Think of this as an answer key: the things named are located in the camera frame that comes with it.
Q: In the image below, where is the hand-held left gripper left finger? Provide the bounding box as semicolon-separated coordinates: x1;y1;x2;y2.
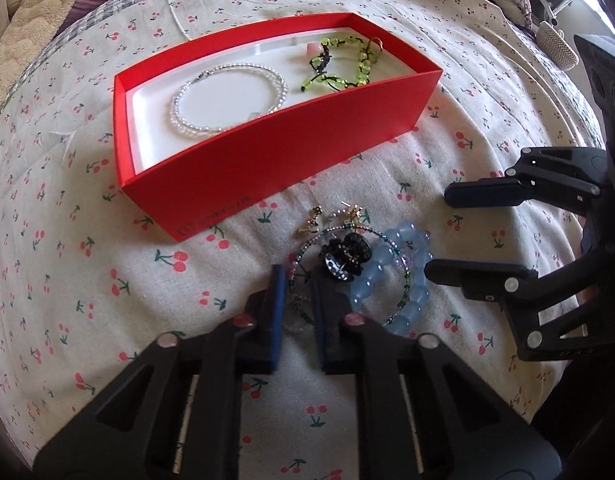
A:
34;262;288;480

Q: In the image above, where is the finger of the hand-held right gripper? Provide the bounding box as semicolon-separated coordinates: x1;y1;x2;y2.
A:
424;258;615;362
444;146;609;213

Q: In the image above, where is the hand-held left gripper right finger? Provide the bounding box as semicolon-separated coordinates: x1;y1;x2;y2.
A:
311;275;561;480

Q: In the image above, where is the thin multicolour beaded bracelet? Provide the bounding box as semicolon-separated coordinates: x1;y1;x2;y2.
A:
286;227;418;334

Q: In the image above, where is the blue bead bracelet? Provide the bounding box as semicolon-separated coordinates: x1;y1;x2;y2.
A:
348;226;433;336

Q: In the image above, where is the black hair claw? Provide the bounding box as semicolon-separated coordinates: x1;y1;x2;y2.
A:
317;230;373;282

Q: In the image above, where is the gold and black earring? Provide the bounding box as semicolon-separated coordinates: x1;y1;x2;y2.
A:
298;206;321;237

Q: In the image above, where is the gold bow earring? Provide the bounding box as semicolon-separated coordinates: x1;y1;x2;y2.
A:
331;203;369;227

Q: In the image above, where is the red jewelry box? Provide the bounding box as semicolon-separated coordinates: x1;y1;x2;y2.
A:
113;11;443;243

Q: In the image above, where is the white woven object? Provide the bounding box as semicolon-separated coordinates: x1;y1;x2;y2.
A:
537;23;581;72

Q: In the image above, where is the cherry print bed sheet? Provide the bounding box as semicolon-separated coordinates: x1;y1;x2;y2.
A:
0;0;608;480

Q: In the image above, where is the grey checked quilt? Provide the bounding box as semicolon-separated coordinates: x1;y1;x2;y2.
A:
0;0;298;111

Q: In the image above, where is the beige fleece blanket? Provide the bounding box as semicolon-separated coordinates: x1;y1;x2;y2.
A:
0;0;108;127

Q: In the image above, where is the green bead bracelet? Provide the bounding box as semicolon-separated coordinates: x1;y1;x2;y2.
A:
298;34;384;93

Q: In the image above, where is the clear bead bracelet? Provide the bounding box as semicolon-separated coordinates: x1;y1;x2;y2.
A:
168;62;288;137

